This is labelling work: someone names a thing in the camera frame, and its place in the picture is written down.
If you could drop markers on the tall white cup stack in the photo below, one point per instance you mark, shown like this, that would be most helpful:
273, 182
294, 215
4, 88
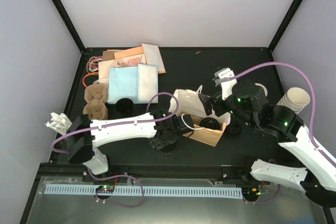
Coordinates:
296, 99

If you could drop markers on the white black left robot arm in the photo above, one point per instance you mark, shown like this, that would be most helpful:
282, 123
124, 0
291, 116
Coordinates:
161, 127

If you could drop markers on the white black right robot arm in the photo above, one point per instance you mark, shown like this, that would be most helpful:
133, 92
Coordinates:
280, 124

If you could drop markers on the remaining black paper cup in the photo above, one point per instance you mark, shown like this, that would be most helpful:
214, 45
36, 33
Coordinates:
124, 106

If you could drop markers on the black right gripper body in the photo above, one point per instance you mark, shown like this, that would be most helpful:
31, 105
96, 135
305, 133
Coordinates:
216, 99

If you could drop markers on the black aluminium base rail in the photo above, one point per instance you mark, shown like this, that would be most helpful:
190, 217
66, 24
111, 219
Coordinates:
225, 173

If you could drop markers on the black plastic cup lid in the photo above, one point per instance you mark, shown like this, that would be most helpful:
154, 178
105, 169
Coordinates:
210, 123

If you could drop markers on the brown white flat paper bag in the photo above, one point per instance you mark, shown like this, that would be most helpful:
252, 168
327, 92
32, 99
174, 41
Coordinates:
153, 56

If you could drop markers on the short white cup stack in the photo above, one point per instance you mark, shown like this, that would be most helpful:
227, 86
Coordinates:
263, 87

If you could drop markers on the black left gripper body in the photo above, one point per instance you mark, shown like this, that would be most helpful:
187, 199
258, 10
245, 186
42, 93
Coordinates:
160, 144

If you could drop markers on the stack of black lids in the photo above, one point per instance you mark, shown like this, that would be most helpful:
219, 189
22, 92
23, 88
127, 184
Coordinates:
233, 129

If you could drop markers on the bundle of bag handles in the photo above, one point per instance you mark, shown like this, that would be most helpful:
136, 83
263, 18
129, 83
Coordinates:
92, 68

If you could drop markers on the brown paper takeout bag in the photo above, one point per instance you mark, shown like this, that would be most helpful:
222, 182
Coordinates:
186, 102

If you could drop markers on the light blue cable duct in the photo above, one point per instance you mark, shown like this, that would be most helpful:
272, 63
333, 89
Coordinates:
146, 191

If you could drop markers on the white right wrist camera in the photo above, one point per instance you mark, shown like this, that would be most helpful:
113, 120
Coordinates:
225, 78

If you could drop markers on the black enclosure frame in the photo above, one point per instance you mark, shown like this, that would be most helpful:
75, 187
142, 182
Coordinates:
60, 9

